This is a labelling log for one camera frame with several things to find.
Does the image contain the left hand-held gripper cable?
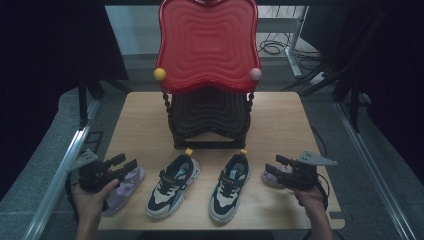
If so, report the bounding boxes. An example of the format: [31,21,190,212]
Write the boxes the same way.
[64,171,81,223]

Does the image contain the white power strip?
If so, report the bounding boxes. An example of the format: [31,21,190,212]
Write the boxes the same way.
[309,71,327,86]

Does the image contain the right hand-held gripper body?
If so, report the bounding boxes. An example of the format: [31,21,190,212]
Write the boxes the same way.
[283,150,338,192]

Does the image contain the red and black shoe rack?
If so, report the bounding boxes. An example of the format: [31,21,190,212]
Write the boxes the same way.
[153,0,263,150]

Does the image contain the person's left hand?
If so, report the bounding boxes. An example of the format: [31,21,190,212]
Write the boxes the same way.
[73,178,120,219]

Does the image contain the hand-held gripper cable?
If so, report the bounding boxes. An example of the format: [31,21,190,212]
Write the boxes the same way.
[64,171,81,223]
[314,173,332,212]

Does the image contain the black floor bracket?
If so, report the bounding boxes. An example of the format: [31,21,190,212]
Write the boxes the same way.
[79,131,104,155]

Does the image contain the purple child's shoe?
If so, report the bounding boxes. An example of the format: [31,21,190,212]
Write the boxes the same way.
[262,164,294,190]
[101,166,147,217]

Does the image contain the navy and white sneaker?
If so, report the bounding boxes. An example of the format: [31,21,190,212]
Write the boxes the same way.
[208,148,252,224]
[145,148,201,220]

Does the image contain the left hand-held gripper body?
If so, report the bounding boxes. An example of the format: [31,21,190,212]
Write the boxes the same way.
[68,149,119,194]

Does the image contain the black metal stand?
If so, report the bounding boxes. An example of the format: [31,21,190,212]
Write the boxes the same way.
[281,63,372,134]
[77,74,133,130]

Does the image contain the tangled black floor cables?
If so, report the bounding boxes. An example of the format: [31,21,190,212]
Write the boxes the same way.
[258,39,322,62]

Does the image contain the white metal desk frame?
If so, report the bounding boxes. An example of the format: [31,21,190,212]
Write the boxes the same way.
[258,5,310,79]

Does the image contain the person's right hand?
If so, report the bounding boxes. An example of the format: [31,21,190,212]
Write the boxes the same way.
[293,188,326,219]

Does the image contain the black curtain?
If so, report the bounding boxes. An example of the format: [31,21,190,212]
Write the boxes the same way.
[0,0,130,201]
[301,0,424,184]

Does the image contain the aluminium rail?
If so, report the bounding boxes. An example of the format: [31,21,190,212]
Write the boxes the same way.
[21,99,102,240]
[334,101,418,240]

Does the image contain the thin black floor cable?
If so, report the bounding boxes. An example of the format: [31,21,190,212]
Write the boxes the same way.
[310,126,329,164]

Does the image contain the right hand-held gripper cable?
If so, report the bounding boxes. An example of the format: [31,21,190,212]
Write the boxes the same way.
[314,173,332,212]

